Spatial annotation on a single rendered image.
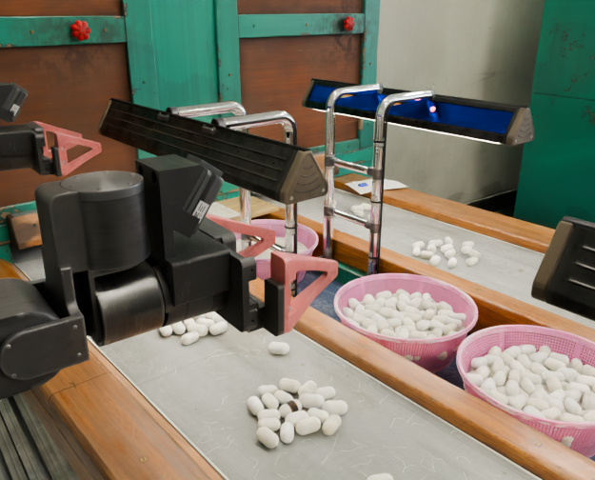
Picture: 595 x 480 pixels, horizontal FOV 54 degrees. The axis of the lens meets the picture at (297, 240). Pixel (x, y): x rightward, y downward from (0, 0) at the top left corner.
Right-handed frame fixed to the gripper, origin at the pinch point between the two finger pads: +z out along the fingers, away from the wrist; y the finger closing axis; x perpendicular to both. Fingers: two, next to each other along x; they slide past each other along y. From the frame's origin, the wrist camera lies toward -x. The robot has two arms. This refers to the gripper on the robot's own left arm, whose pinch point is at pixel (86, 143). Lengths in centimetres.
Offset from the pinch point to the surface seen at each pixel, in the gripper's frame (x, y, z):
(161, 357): 33.2, -19.6, 2.1
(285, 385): 32, -40, 13
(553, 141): 45, 73, 279
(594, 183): 63, 46, 279
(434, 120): 0, -18, 68
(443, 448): 33, -62, 23
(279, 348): 31.4, -31.2, 18.3
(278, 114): -4.6, -17.3, 27.9
